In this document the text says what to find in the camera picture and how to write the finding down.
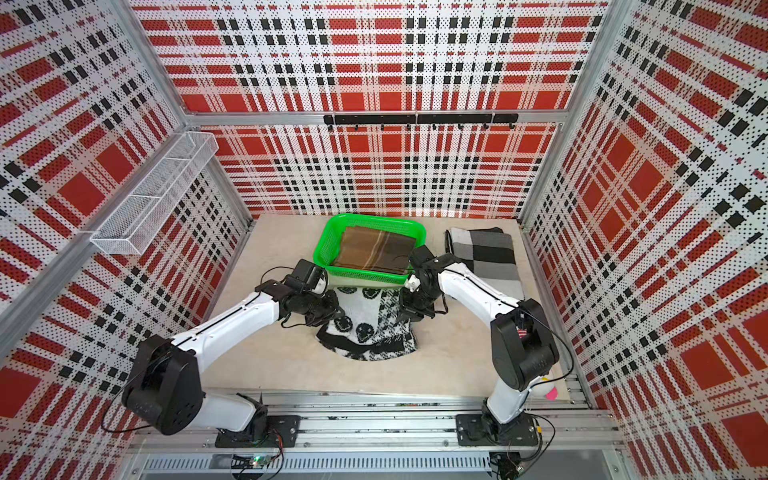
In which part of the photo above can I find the black white houndstooth scarf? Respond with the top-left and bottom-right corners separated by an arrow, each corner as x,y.
315,287 -> 418,362

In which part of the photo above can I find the brown fringed scarf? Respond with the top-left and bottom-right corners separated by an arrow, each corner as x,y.
332,226 -> 416,275

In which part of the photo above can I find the green plastic basket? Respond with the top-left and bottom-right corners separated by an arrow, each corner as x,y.
314,214 -> 427,285

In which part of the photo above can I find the grey black white checked scarf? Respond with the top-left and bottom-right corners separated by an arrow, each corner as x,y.
444,227 -> 526,300

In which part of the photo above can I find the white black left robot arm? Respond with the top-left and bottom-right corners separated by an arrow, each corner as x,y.
121,281 -> 344,435

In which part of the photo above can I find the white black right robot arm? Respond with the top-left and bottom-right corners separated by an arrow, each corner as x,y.
399,246 -> 559,429

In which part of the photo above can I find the green circuit board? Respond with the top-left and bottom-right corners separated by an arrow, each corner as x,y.
231,455 -> 274,470

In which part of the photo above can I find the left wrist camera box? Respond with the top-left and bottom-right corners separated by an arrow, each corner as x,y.
290,259 -> 328,295

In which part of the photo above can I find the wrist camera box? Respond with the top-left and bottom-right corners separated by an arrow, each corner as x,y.
409,245 -> 435,269
290,259 -> 328,295

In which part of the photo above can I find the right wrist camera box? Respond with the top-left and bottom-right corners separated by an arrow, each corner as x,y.
409,245 -> 435,269

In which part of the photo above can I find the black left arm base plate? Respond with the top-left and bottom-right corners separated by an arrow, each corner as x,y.
215,415 -> 301,448

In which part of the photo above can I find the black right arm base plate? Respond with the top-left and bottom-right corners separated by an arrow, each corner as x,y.
455,413 -> 539,447

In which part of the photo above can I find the black wall hook rail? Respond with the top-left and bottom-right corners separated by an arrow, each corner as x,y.
323,113 -> 520,127

